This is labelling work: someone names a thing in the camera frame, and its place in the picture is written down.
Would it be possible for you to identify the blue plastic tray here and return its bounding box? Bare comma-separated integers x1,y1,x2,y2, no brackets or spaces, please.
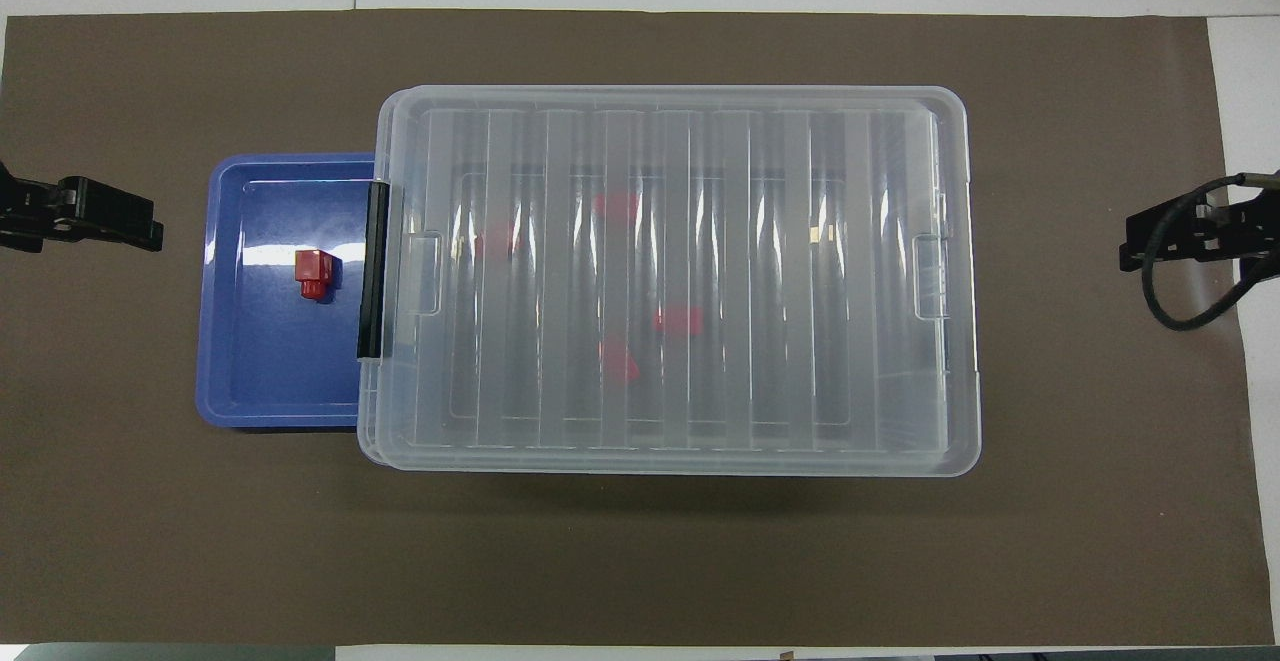
196,152,401,430

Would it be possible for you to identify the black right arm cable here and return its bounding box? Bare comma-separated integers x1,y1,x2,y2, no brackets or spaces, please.
1143,171,1280,332

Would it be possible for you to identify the black box latch handle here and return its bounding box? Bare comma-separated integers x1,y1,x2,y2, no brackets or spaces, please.
356,179,391,362

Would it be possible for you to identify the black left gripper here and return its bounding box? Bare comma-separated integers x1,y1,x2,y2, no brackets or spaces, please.
0,161,164,252

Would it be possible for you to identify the clear ribbed plastic lid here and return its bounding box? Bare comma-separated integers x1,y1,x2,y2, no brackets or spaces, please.
375,84,983,479

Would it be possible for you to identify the clear plastic storage box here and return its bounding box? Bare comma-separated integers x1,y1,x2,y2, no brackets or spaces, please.
357,89,961,468

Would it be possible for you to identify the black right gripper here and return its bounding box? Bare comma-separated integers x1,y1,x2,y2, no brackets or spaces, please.
1118,196,1280,280

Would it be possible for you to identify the brown table mat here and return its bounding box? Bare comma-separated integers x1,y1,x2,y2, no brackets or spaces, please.
0,9,1273,647

